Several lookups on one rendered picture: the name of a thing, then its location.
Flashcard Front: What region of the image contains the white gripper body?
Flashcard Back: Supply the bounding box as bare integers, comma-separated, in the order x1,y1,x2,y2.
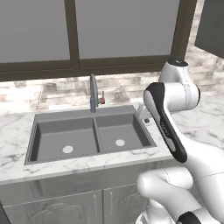
136,103,153,126

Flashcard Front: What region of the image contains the clear glass jug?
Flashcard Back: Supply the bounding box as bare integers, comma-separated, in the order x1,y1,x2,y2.
112,78,130,103

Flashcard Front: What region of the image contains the grey sink faucet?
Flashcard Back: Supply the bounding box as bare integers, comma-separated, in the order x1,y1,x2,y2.
88,73,101,114

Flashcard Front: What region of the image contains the grey double sink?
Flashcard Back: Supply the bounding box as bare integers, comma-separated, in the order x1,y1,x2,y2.
24,104,158,166

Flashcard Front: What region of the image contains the narrow grey cupboard door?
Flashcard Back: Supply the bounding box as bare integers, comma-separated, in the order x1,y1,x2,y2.
102,184,147,224

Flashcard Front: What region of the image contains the grey false drawer front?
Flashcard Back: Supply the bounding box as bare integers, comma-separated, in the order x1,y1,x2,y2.
0,163,176,207

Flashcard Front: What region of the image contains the dark brown framed window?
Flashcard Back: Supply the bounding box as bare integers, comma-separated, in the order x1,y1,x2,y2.
0,0,198,83

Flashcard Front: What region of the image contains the wide grey cupboard door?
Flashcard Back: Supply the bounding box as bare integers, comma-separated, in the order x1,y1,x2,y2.
2,190,104,224

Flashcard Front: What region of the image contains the red faucet handle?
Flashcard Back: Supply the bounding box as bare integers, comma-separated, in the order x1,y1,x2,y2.
97,90,106,107

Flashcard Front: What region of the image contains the grey cupboard door handle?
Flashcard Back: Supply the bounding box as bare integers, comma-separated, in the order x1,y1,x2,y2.
93,193,98,217
108,192,114,215

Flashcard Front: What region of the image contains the dark grey wall cupboard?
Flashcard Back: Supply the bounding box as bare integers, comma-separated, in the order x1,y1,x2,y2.
193,0,224,60

